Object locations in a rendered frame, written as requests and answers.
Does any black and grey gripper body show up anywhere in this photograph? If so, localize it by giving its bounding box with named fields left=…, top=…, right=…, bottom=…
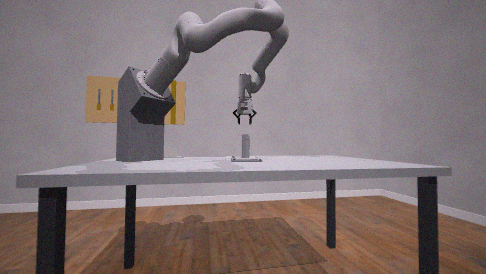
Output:
left=237, top=98, right=253, bottom=115

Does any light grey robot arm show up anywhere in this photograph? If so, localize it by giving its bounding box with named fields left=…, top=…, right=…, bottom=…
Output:
left=136, top=0, right=289, bottom=99

